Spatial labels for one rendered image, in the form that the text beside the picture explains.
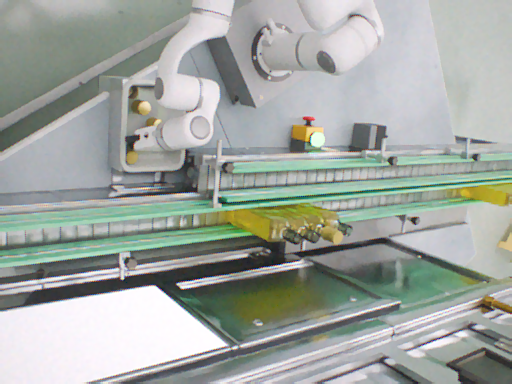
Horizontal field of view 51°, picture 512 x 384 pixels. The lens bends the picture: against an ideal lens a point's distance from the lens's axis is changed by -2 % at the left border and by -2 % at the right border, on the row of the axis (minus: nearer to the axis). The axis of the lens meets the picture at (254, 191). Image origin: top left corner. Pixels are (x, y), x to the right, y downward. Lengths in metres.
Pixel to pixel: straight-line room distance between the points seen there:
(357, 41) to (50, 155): 0.76
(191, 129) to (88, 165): 0.37
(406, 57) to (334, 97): 0.37
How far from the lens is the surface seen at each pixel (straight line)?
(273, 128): 1.69
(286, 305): 1.26
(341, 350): 1.14
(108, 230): 1.34
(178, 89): 1.14
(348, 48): 1.27
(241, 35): 1.47
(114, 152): 1.39
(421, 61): 2.16
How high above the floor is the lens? 2.06
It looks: 51 degrees down
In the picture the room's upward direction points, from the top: 111 degrees clockwise
